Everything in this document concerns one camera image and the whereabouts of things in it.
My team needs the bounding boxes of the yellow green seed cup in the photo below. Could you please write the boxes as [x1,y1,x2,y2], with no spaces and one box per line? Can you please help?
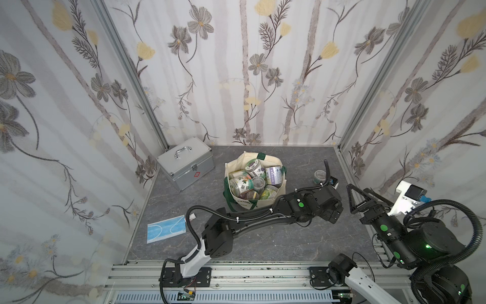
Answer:
[259,185,278,200]

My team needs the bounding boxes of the purple label metal can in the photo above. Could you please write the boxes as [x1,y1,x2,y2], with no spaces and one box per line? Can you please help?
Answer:
[265,166,284,187]

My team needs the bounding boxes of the silver first aid case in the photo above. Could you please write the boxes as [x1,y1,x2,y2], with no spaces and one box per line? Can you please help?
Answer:
[157,137,215,192]

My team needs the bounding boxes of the large strawberry label jar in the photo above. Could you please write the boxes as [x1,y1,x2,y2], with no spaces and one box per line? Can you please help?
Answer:
[229,175,254,197]

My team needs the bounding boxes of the purple flower lid jar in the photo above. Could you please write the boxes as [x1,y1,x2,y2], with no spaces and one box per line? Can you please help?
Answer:
[244,158,266,178]

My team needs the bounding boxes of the black corrugated cable conduit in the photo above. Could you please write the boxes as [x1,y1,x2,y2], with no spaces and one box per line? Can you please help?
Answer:
[402,199,483,304]

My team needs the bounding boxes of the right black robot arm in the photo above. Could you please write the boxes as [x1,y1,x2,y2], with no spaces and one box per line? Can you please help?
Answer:
[347,181,483,303]

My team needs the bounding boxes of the blue face mask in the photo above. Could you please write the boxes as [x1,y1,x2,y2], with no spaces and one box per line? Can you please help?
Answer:
[146,215,186,244]

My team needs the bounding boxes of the clear lid green seed cup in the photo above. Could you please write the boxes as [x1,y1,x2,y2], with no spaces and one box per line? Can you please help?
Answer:
[313,170,327,185]

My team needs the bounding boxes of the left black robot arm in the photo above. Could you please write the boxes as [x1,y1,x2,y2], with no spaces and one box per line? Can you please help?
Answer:
[159,185,343,287]

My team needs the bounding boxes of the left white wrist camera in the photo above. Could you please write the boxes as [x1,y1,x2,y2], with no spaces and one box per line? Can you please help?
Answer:
[329,176,339,189]

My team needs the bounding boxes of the red label seed jar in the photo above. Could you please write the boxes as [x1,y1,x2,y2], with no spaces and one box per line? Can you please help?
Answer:
[229,170,248,179]

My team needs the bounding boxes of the cream canvas tote bag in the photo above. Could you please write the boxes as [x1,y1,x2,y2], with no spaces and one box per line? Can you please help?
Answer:
[224,152,287,211]

